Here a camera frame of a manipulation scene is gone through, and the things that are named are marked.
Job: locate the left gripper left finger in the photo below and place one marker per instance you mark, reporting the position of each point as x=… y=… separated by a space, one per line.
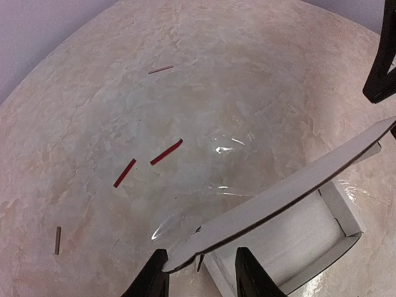
x=151 y=280

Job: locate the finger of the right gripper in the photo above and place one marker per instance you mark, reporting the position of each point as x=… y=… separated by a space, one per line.
x=380 y=83

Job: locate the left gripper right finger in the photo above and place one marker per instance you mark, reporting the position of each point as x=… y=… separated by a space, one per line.
x=251 y=278

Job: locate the white paper box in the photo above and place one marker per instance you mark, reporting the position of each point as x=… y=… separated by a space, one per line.
x=296 y=229

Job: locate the straight red tape strip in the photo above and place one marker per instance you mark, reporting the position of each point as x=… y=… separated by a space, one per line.
x=124 y=173

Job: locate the bent red tape strip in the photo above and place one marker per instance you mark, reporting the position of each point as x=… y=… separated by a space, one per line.
x=165 y=153

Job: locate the thin distant tape strip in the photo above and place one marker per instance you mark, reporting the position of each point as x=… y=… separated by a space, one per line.
x=161 y=69

